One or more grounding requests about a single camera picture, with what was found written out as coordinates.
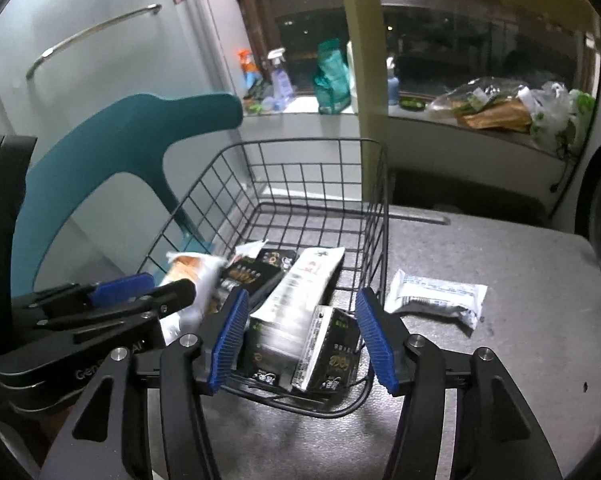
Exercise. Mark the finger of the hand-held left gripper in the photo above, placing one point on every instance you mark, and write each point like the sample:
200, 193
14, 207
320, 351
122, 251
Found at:
175, 295
123, 287

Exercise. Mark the purple spray bottle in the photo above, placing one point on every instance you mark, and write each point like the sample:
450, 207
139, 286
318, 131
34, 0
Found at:
280, 82

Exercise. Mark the orange spray bottle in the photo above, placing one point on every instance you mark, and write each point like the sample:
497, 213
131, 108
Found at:
246, 65

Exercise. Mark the white and silver snack packet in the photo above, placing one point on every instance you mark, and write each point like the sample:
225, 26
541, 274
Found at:
430, 295

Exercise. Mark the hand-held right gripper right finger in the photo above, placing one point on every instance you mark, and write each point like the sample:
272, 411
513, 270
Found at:
378, 345

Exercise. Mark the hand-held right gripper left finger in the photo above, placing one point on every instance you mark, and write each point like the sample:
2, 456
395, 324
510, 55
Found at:
228, 340

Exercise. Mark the black tissue pack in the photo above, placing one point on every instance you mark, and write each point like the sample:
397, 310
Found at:
275, 260
263, 360
333, 345
245, 277

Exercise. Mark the small green packets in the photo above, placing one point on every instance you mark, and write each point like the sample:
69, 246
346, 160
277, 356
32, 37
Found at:
258, 97

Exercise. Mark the white plastic bag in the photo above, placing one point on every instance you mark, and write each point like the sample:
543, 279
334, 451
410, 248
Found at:
555, 120

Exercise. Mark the green packet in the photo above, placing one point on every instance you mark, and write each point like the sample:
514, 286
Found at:
411, 103

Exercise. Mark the green bag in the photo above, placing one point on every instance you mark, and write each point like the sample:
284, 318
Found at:
331, 80

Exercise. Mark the white packet red text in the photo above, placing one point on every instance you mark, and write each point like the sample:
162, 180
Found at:
305, 275

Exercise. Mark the blue pump bottle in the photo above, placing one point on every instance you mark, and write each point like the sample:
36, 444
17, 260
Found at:
393, 87

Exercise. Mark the white cracker packet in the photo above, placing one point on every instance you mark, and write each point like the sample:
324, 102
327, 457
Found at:
190, 270

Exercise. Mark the brown paper bag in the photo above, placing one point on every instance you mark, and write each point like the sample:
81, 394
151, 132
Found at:
498, 117

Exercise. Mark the clear plastic bag of vegetables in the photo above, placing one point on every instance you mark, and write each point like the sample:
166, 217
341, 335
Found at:
473, 95

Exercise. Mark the teal chair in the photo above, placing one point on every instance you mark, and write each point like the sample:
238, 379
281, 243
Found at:
105, 130

